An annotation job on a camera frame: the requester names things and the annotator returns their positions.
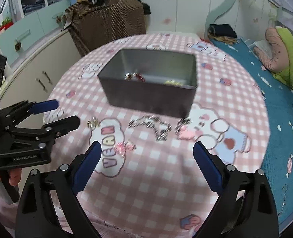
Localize pink checkered tablecloth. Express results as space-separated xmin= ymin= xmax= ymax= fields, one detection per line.
xmin=42 ymin=33 xmax=270 ymax=237

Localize brown dotted fabric bag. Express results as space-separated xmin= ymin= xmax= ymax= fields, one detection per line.
xmin=62 ymin=0 xmax=151 ymax=56

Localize yellow-green bead bracelet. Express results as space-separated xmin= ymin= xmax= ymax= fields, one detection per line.
xmin=163 ymin=79 xmax=184 ymax=86

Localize pink charm hair clip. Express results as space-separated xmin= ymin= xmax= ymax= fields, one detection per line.
xmin=114 ymin=140 xmax=136 ymax=157

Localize mint drawer cabinet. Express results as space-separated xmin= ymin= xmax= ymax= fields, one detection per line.
xmin=0 ymin=0 xmax=70 ymax=66

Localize folded dark clothes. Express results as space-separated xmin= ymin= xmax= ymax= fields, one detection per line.
xmin=207 ymin=24 xmax=238 ymax=45

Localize grey metal tin box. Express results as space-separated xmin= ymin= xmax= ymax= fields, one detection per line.
xmin=98 ymin=49 xmax=197 ymax=118

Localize dark red bead bracelet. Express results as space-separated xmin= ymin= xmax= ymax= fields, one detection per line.
xmin=124 ymin=72 xmax=146 ymax=82

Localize small silver earring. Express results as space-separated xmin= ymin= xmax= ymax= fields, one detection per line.
xmin=87 ymin=117 xmax=100 ymax=130

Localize pink bow hair clip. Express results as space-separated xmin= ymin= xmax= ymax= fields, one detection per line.
xmin=175 ymin=117 xmax=198 ymax=141

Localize pink and green pillow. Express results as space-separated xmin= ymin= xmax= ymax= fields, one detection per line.
xmin=254 ymin=26 xmax=293 ymax=90

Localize cream cupboard with handles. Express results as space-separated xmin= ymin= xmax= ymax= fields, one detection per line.
xmin=0 ymin=29 xmax=83 ymax=134

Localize teal patterned bed sheet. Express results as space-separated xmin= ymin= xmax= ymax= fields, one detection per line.
xmin=212 ymin=41 xmax=293 ymax=230

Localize person's hand on handle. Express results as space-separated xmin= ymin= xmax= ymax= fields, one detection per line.
xmin=0 ymin=168 xmax=22 ymax=186

